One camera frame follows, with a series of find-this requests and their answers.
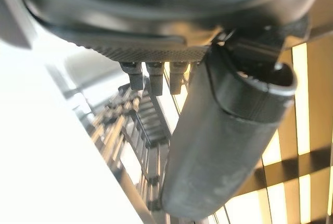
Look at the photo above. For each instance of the white plate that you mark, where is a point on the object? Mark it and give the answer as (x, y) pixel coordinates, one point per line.
(44, 143)

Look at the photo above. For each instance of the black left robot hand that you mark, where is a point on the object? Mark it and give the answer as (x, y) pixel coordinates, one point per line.
(208, 135)

